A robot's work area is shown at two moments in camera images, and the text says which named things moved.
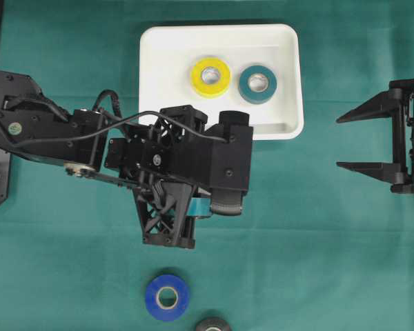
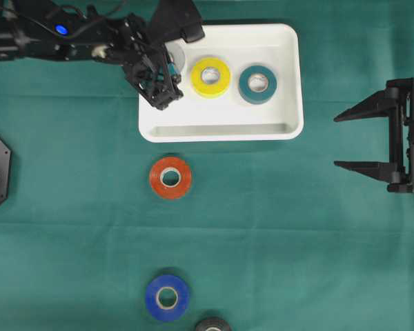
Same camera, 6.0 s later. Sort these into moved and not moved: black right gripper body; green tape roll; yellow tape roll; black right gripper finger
Moved: black right gripper finger; black right gripper body
Not moved: green tape roll; yellow tape roll
